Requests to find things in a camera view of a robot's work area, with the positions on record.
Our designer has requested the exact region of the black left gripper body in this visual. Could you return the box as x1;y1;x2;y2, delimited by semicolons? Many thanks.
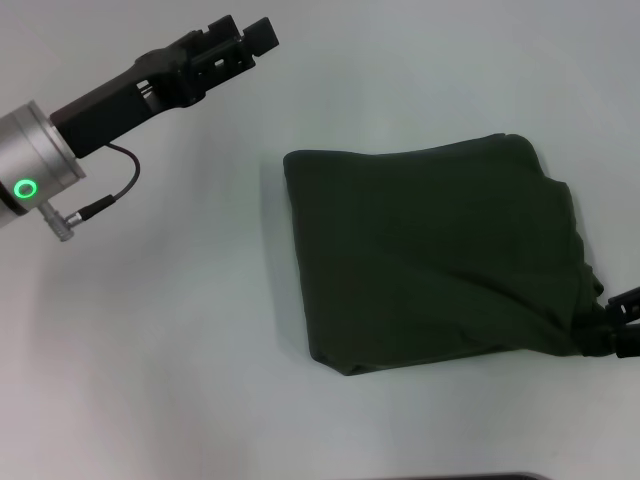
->
48;29;211;159

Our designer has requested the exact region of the dark green printed T-shirt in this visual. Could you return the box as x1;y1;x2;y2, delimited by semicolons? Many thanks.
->
282;132;609;378

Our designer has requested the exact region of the silver left cable connector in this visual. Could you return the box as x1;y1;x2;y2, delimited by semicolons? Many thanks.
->
41;199;84;244

